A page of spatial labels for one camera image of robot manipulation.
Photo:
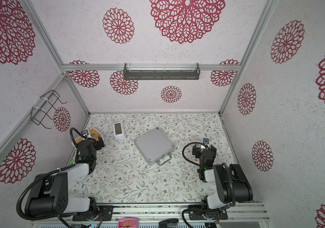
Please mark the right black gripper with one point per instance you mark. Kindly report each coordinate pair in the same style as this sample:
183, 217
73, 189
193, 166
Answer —
204, 149

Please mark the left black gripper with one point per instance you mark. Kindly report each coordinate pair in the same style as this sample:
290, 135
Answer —
98, 146

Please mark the silver aluminium poker case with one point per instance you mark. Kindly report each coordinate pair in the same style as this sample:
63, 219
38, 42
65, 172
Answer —
155, 147

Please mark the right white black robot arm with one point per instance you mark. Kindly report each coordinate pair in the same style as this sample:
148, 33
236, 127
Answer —
232, 186

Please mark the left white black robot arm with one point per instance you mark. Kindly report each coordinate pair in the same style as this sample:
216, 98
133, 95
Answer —
48, 195

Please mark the white box with wooden lid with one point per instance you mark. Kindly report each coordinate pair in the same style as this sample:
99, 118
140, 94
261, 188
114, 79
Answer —
92, 133

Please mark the white digital clock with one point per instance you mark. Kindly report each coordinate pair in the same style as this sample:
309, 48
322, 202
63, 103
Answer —
118, 130

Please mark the black object at front edge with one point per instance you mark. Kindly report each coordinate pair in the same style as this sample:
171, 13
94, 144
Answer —
169, 223

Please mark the pink object at front edge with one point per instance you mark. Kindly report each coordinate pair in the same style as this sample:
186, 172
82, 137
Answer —
128, 223

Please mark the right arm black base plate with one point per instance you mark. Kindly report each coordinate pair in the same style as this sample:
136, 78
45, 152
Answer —
212, 215

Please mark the black wire wall rack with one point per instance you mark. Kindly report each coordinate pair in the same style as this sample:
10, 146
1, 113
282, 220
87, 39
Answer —
40, 112

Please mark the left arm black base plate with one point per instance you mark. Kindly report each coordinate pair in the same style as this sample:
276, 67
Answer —
103, 213

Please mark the black wall shelf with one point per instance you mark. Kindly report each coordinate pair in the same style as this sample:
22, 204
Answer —
161, 72

